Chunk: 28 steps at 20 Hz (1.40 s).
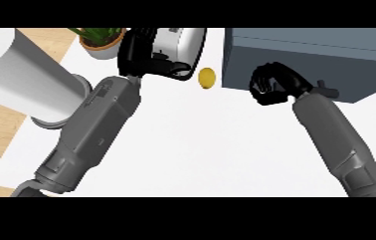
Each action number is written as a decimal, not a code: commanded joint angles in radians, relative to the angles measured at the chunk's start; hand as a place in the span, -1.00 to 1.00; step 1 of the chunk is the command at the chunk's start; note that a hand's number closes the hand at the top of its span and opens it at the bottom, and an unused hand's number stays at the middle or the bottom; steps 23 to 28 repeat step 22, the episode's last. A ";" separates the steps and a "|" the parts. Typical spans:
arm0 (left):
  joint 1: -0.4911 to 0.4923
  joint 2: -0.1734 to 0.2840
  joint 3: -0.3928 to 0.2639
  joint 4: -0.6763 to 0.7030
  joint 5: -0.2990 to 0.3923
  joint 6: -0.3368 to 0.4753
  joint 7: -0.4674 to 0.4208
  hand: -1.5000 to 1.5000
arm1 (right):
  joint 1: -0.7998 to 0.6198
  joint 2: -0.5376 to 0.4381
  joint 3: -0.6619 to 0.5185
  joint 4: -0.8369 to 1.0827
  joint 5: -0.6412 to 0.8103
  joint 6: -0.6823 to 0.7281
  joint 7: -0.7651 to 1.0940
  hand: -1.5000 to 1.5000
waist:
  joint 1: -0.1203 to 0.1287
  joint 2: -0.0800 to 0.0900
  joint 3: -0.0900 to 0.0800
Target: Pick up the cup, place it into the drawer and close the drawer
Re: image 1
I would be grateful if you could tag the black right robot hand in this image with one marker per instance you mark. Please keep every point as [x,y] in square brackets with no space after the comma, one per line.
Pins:
[272,94]

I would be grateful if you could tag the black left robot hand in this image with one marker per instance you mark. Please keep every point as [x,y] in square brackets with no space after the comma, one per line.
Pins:
[134,56]

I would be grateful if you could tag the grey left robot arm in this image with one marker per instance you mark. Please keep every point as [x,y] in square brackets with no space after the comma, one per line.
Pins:
[95,124]

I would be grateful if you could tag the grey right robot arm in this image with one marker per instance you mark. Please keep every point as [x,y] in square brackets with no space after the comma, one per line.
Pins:
[328,131]

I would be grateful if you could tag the dark blue-grey drawer front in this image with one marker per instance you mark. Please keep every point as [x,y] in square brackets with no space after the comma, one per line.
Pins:
[339,69]

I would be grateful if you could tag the blue-grey drawer cabinet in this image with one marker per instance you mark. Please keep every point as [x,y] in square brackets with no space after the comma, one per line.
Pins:
[303,40]

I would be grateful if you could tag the green plant in pot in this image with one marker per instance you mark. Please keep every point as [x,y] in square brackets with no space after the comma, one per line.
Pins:
[101,41]

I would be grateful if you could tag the yellow lemon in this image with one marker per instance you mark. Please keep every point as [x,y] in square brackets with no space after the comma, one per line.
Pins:
[207,78]

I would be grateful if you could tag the large white cylinder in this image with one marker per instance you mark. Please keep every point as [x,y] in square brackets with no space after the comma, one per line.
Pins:
[35,81]

